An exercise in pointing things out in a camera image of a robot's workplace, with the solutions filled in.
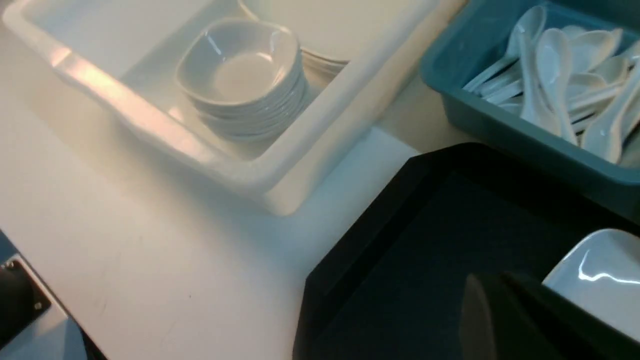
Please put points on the stack of white square plates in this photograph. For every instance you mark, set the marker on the stack of white square plates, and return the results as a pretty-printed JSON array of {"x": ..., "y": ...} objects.
[{"x": 312, "y": 23}]

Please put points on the teal plastic bin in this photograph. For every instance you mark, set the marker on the teal plastic bin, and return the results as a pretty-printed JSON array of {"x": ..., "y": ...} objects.
[{"x": 475, "y": 39}]

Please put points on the large white plastic bin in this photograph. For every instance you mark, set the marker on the large white plastic bin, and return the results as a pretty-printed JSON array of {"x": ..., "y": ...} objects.
[{"x": 124, "y": 54}]

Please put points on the stack of white small bowls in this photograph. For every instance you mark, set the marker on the stack of white small bowls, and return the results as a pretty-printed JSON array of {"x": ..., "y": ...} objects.
[{"x": 245, "y": 79}]

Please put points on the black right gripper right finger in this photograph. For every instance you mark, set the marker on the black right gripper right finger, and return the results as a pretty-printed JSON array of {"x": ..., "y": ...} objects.
[{"x": 573, "y": 333}]

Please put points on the large white rice plate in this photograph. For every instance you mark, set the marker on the large white rice plate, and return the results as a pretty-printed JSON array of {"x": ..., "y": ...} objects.
[{"x": 601, "y": 275}]

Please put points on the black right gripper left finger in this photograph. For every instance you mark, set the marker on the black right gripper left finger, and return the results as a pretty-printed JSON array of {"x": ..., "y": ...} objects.
[{"x": 487, "y": 319}]

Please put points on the black serving tray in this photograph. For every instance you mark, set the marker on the black serving tray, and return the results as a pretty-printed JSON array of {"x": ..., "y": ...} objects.
[{"x": 392, "y": 287}]

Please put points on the pile of white spoons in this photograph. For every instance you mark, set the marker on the pile of white spoons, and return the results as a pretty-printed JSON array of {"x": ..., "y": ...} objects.
[{"x": 572, "y": 82}]

